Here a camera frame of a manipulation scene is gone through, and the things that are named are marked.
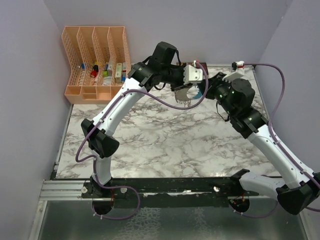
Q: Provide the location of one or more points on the orange plastic file organizer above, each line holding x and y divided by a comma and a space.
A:
95, 48

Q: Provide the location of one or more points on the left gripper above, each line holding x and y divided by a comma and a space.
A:
180, 85

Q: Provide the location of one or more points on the green white box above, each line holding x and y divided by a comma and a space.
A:
118, 73

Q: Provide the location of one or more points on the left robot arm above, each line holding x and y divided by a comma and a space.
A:
142, 77

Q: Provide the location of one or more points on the red round bottle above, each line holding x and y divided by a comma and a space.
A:
93, 74

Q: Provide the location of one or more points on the brown book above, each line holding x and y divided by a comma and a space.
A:
203, 67

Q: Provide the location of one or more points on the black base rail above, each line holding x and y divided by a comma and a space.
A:
129, 193

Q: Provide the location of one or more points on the metal keyring holder blue handle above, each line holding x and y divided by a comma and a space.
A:
187, 96

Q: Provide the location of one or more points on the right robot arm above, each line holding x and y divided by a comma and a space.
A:
298, 185

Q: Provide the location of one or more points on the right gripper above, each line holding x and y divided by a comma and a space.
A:
215, 82

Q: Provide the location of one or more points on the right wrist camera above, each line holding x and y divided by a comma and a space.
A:
237, 71

